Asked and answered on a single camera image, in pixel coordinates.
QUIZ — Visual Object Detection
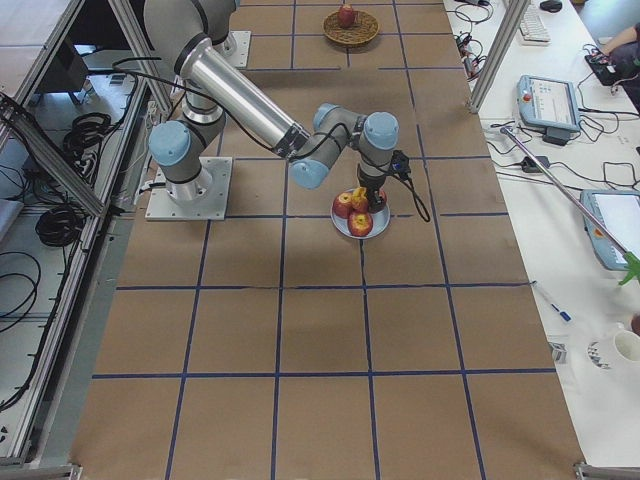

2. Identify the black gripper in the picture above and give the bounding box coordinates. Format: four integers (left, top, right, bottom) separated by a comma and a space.
357, 164, 386, 212

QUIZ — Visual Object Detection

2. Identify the red yellow apple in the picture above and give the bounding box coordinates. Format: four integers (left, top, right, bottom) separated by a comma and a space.
351, 187, 369, 213

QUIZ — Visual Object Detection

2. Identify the red apple plate back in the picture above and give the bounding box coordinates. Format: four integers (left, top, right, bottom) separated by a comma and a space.
378, 189, 387, 208

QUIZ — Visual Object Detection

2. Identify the red apple plate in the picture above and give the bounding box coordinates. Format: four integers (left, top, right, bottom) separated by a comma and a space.
332, 191, 353, 219
347, 211, 374, 238
378, 189, 387, 208

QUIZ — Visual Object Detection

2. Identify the silver metal plate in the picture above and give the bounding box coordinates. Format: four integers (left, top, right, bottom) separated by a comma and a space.
331, 187, 390, 239

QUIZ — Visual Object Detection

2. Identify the red apple plate front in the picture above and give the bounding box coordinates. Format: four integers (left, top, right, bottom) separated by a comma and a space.
347, 211, 374, 238

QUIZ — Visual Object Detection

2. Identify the red apple plate left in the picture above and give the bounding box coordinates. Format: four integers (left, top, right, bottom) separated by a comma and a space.
332, 191, 353, 219

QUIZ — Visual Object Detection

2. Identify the woven wicker basket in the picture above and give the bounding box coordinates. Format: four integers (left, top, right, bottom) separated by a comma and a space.
322, 10, 380, 48

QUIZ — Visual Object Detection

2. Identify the dark red apple in basket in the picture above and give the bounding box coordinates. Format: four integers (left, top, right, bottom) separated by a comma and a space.
337, 4, 356, 29

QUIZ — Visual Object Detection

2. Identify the long metal rod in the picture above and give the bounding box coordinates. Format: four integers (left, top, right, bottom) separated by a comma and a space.
499, 126, 639, 285

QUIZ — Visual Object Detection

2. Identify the blue teach pendant far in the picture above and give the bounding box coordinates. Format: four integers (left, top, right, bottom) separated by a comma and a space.
517, 75, 581, 133

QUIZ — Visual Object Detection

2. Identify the blue teach pendant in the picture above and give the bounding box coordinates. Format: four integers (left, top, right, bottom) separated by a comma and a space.
580, 190, 639, 271
517, 75, 581, 133

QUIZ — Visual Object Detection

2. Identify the blue white pen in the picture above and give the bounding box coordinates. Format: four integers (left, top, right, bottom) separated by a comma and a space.
531, 280, 572, 323

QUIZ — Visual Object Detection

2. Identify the white keyboard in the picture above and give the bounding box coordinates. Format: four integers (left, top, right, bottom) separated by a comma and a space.
519, 8, 551, 47

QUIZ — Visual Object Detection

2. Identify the blue teach pendant near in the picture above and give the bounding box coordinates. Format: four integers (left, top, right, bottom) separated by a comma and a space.
580, 190, 639, 271

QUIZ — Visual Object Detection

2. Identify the black computer mouse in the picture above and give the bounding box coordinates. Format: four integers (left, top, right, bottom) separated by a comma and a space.
539, 0, 563, 13

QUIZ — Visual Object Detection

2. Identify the white mug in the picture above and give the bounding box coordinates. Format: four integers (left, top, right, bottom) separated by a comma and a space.
586, 323, 639, 370

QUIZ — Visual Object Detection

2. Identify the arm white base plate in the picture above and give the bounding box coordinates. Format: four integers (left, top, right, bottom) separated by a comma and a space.
218, 30, 251, 69
145, 157, 233, 221

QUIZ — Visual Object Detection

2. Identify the aluminium frame post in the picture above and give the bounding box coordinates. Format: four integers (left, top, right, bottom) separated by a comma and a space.
467, 0, 529, 114

